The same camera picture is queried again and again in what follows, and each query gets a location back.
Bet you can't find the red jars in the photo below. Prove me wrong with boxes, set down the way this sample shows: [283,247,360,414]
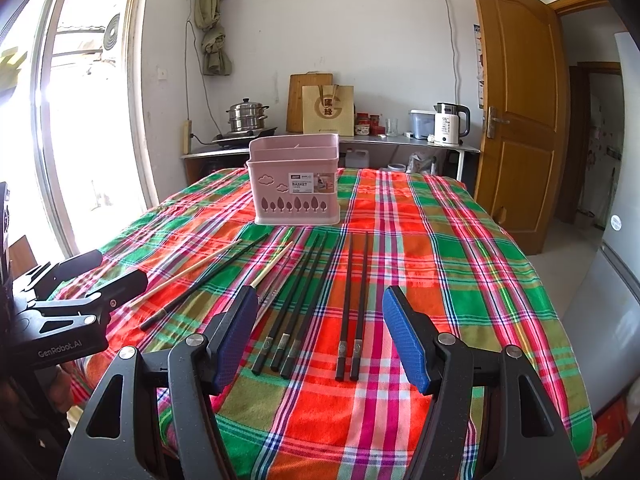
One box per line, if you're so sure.
[355,112,386,136]

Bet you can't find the grey refrigerator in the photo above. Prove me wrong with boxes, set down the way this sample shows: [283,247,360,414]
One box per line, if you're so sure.
[562,32,640,414]

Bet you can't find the glass cup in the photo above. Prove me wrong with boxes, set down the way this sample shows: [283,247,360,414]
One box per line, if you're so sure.
[385,117,399,136]

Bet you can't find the wooden cutting board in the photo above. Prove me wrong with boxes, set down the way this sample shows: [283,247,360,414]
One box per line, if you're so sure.
[286,72,333,133]

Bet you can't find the white electric kettle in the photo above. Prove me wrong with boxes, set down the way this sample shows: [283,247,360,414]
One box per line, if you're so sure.
[434,102,471,146]

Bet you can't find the plaid tablecloth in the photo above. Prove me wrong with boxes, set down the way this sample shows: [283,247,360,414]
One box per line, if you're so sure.
[58,169,595,479]

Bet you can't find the steel steamer pot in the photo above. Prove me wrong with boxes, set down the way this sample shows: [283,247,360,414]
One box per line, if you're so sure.
[227,98,269,132]

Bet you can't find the blue plastic container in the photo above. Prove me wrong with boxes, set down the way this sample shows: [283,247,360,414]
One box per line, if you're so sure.
[409,110,435,140]

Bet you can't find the wooden chopstick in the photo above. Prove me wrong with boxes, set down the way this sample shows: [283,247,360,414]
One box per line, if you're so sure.
[250,242,294,289]
[128,240,240,308]

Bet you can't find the black chopstick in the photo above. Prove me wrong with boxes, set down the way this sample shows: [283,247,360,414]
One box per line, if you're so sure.
[138,232,270,332]
[270,234,326,372]
[252,235,319,376]
[335,235,354,382]
[280,246,337,379]
[349,234,369,382]

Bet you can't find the giraffe wall poster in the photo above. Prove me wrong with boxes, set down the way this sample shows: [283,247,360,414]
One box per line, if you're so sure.
[473,24,485,110]

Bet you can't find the brown paper bag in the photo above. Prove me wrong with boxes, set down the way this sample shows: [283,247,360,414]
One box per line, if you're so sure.
[303,84,355,136]

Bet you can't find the white jug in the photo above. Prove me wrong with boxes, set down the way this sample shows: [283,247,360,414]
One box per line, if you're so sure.
[345,150,370,169]

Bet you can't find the power strip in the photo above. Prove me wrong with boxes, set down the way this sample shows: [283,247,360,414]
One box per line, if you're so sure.
[181,119,192,155]

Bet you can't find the induction cooktop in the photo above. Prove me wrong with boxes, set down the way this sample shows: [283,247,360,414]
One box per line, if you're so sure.
[214,127,277,148]

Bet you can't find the wooden door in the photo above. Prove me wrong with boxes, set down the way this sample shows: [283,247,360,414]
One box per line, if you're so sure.
[475,0,570,255]

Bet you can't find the green hanging cloth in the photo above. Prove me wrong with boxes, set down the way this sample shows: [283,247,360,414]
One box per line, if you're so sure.
[194,0,232,76]

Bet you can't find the window frame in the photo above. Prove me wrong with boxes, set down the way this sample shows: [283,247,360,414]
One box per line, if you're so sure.
[30,0,158,257]

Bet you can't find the metal shelf table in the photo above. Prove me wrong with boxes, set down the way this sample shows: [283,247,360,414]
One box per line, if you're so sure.
[180,136,480,184]

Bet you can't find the pink utensil basket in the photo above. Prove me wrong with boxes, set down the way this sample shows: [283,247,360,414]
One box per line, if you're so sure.
[246,133,341,226]

